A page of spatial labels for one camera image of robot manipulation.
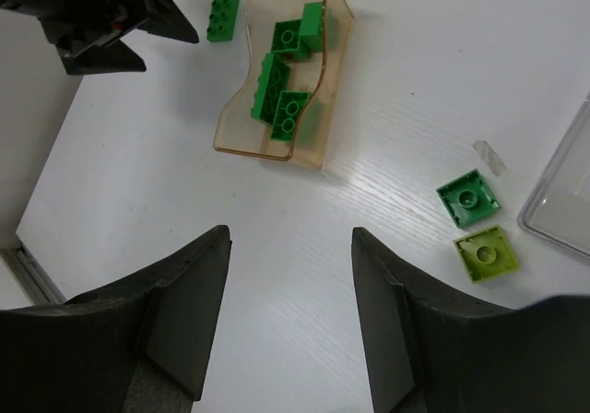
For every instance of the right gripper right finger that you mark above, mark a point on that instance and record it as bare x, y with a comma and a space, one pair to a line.
432, 348

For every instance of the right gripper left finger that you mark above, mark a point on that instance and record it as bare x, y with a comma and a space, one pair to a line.
139, 344

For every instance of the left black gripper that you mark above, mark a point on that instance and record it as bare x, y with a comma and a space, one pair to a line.
87, 34

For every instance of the green two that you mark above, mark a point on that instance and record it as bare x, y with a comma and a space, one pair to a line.
222, 20

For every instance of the green lego plate stack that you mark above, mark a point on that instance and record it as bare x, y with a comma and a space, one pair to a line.
273, 79

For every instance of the lime square lego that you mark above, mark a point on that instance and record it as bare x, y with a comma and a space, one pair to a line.
486, 254

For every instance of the dark green square lego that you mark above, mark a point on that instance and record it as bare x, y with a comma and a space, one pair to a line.
468, 199

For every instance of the clear plastic container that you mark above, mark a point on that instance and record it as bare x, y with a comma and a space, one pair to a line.
557, 210

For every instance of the clear tape piece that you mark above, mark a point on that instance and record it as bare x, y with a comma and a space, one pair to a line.
490, 157

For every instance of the green lego under plate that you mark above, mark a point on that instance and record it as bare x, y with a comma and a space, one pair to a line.
289, 108

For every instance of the aluminium rail front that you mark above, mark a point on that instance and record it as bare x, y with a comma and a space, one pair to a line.
31, 277

